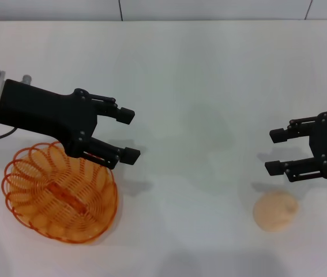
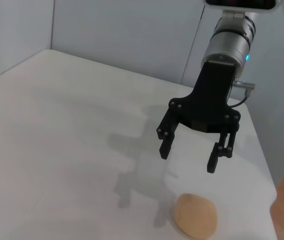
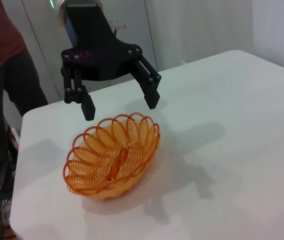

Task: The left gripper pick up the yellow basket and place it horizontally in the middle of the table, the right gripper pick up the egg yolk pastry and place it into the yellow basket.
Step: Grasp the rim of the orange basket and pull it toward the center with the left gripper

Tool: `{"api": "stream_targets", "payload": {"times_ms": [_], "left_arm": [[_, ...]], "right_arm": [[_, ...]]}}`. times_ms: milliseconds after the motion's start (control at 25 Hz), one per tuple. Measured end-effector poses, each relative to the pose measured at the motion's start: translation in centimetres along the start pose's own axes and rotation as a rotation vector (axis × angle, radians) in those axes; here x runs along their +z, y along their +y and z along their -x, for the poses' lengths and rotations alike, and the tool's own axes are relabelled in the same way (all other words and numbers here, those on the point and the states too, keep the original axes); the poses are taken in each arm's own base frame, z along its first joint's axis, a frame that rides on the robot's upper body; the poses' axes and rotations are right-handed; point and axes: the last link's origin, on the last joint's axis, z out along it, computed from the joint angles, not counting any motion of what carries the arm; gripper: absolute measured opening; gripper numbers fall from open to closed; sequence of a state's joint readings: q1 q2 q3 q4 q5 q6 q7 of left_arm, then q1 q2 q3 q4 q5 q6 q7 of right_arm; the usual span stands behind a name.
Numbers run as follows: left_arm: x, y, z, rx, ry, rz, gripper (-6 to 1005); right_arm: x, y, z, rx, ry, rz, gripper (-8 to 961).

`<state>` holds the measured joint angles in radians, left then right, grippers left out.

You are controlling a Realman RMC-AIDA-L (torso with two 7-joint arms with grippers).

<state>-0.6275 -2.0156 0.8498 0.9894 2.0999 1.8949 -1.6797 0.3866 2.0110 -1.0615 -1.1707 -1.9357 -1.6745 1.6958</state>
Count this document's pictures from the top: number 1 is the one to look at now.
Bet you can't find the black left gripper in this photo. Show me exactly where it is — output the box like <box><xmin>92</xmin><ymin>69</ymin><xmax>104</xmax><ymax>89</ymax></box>
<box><xmin>0</xmin><ymin>79</ymin><xmax>136</xmax><ymax>157</ymax></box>

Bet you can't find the round beige bread bun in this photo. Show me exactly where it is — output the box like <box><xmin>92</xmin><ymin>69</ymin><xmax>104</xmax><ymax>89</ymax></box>
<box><xmin>252</xmin><ymin>189</ymin><xmax>300</xmax><ymax>233</ymax></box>

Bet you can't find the orange wire basket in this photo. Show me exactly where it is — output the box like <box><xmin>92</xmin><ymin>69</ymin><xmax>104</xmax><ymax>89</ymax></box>
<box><xmin>1</xmin><ymin>140</ymin><xmax>119</xmax><ymax>245</ymax></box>

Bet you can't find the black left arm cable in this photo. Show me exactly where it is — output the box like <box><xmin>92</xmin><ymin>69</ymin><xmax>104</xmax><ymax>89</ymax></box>
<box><xmin>0</xmin><ymin>74</ymin><xmax>33</xmax><ymax>142</ymax></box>

